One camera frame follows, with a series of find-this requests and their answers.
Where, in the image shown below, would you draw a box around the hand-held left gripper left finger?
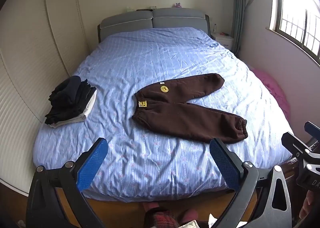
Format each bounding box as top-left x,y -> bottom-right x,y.
26,137 -> 108,228

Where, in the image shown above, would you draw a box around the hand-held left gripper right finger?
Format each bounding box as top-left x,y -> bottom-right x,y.
209,138 -> 293,228

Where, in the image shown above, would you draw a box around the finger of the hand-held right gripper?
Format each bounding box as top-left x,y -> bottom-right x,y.
281,132 -> 320,162
304,121 -> 320,141

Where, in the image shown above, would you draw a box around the brown pants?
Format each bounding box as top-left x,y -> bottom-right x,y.
132,73 -> 248,144

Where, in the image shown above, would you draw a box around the person's right hand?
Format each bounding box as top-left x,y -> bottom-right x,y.
299,189 -> 320,221

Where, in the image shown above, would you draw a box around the pink cloth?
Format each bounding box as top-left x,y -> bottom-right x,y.
250,67 -> 292,120

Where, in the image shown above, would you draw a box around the white folded garment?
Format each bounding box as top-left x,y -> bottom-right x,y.
50,90 -> 97,129

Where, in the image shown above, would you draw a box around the pink slipper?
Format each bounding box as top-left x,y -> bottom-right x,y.
180,209 -> 199,226

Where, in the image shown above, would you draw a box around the stack of dark folded clothes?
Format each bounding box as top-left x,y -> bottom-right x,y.
45,75 -> 97,126

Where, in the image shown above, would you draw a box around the red plaid cloth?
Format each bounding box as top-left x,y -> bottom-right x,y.
144,207 -> 181,228

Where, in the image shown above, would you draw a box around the window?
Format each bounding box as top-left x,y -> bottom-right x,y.
269,0 -> 320,63

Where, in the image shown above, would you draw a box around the white nightstand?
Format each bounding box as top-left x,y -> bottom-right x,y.
210,32 -> 235,52

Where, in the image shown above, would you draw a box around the bed with blue striped cover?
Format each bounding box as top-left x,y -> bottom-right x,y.
33,27 -> 294,202

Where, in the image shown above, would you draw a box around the white wardrobe doors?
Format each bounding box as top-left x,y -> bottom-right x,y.
0,0 -> 91,196

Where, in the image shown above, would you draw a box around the green curtain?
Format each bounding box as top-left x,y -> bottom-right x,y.
231,0 -> 251,55

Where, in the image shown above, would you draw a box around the grey padded headboard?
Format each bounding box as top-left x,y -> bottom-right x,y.
97,8 -> 210,43

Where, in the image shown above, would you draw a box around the wooden bed frame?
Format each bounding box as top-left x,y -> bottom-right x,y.
56,159 -> 300,222

